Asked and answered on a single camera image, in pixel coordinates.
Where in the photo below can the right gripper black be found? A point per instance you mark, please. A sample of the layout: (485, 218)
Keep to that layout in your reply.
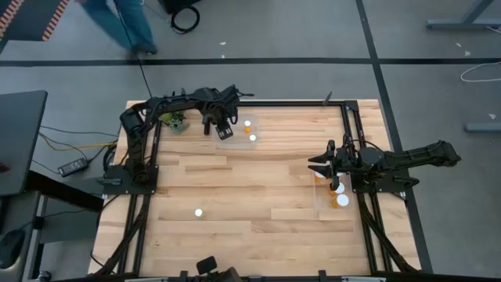
(342, 162)

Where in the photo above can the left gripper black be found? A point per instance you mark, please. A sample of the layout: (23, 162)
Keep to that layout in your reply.
(219, 115)

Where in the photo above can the large orange pill bottle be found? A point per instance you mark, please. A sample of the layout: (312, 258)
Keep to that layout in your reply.
(339, 189)

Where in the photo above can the small orange pill bottle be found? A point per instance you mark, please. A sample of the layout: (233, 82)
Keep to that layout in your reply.
(247, 126)

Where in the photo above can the pale green pill bottle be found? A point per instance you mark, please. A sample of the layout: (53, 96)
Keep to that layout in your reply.
(198, 212)
(252, 137)

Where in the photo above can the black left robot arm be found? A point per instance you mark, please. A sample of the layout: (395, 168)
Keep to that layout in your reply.
(172, 102)

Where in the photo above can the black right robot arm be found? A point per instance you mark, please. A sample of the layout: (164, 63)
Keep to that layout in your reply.
(415, 154)

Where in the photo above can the clear plastic bin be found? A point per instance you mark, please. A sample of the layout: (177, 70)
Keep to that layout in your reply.
(325, 211)
(238, 143)

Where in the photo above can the small potted succulent plant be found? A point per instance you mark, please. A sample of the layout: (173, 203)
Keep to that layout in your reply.
(176, 121)

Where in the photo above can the person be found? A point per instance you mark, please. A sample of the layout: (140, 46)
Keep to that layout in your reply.
(125, 23)

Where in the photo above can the black power adapter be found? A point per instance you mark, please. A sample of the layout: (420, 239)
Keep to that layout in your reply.
(73, 167)

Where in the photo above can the grey desk foot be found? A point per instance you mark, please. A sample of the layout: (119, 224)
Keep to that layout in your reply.
(483, 127)

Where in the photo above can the grey desk leg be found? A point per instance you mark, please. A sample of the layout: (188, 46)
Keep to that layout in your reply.
(462, 24)

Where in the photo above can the black mat with orange stripes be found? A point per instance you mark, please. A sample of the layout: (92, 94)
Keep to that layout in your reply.
(31, 19)

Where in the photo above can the black aluminium rig frame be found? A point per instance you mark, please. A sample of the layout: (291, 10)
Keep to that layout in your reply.
(274, 103)

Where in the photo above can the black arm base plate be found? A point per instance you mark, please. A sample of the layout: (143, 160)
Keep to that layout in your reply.
(113, 178)
(391, 186)

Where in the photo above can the black table-level camera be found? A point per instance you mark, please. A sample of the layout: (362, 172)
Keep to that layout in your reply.
(206, 265)

